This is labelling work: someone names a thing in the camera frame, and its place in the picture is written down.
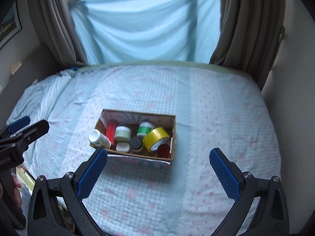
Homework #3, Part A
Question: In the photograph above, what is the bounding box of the left brown curtain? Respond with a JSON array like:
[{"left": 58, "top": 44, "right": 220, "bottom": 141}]
[{"left": 27, "top": 0, "right": 88, "bottom": 67}]

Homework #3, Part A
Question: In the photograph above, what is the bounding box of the patterned blue bed sheet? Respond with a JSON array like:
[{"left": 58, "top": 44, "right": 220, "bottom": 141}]
[{"left": 5, "top": 62, "right": 281, "bottom": 235}]

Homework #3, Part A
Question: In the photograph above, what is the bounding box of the person's left hand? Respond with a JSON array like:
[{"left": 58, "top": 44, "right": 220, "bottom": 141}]
[{"left": 12, "top": 174, "right": 22, "bottom": 207}]

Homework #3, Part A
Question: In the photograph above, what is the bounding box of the red lid small jar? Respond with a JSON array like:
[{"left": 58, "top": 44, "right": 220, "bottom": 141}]
[{"left": 157, "top": 144, "right": 171, "bottom": 158}]

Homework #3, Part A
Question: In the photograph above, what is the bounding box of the red rectangular box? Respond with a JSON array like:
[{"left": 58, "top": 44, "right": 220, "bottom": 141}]
[{"left": 105, "top": 122, "right": 116, "bottom": 145}]

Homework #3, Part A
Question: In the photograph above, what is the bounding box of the black lid small jar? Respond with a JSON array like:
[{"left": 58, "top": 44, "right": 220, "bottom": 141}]
[{"left": 129, "top": 137, "right": 143, "bottom": 153}]

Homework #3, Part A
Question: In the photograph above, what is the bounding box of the yellow tape roll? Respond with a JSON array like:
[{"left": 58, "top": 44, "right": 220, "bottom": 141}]
[{"left": 143, "top": 127, "right": 170, "bottom": 152}]

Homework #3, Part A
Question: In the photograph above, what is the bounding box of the white earbuds case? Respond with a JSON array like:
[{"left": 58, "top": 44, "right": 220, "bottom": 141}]
[{"left": 116, "top": 142, "right": 130, "bottom": 153}]

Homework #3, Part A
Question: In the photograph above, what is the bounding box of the white pill bottle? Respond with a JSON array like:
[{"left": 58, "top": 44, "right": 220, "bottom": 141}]
[{"left": 89, "top": 129, "right": 111, "bottom": 149}]

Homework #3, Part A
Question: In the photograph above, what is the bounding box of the small light green jar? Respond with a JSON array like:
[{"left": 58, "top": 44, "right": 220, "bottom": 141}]
[{"left": 114, "top": 126, "right": 131, "bottom": 142}]

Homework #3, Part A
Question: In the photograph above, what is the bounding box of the right brown curtain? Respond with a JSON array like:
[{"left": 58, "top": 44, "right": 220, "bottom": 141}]
[{"left": 209, "top": 0, "right": 285, "bottom": 89}]

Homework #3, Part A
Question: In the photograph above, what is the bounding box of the framed wall picture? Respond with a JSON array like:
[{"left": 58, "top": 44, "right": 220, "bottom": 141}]
[{"left": 0, "top": 2, "right": 22, "bottom": 48}]

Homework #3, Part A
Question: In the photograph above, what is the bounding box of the light blue hanging sheet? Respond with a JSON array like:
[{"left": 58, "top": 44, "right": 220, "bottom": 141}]
[{"left": 69, "top": 0, "right": 221, "bottom": 65}]

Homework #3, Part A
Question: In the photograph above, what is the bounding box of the cardboard box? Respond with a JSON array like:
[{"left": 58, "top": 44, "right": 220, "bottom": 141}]
[{"left": 89, "top": 109, "right": 176, "bottom": 168}]

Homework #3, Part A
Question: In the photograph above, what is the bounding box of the grey headboard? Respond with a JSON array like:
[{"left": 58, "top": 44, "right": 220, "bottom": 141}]
[{"left": 1, "top": 45, "right": 61, "bottom": 127}]

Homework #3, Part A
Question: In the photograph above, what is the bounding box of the brown curtain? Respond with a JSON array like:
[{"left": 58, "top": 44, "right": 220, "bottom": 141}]
[
  {"left": 209, "top": 0, "right": 285, "bottom": 89},
  {"left": 27, "top": 0, "right": 88, "bottom": 67}
]

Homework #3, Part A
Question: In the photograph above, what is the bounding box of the white jar green label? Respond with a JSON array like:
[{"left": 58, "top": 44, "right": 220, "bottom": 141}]
[{"left": 137, "top": 122, "right": 155, "bottom": 139}]

